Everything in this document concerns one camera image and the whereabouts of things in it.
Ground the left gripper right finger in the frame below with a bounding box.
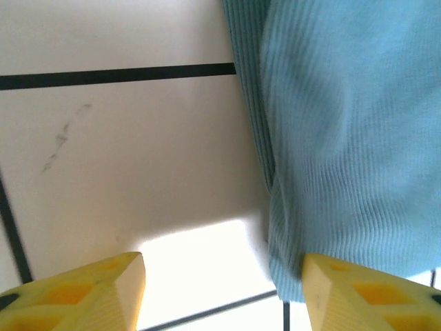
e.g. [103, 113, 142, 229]
[301, 253, 441, 331]

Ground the blue tank top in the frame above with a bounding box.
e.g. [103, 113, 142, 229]
[222, 0, 441, 304]

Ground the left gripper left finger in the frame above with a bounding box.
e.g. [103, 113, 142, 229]
[0, 251, 145, 331]

